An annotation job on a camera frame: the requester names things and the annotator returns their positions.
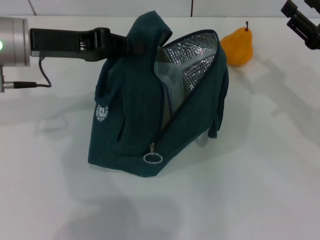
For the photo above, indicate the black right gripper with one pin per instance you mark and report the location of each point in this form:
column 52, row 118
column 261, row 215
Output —
column 307, row 27

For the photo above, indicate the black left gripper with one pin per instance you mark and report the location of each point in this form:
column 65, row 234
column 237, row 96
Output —
column 60, row 42

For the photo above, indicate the clear plastic container blue rim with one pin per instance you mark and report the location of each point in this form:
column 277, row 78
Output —
column 172, row 75

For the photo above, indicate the orange yellow pear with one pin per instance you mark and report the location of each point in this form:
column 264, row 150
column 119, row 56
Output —
column 238, row 47

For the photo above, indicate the dark teal insulated lunch bag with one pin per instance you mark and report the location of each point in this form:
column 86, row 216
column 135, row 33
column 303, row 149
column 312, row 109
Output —
column 112, row 140

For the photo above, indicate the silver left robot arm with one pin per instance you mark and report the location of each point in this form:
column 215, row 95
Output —
column 12, row 42

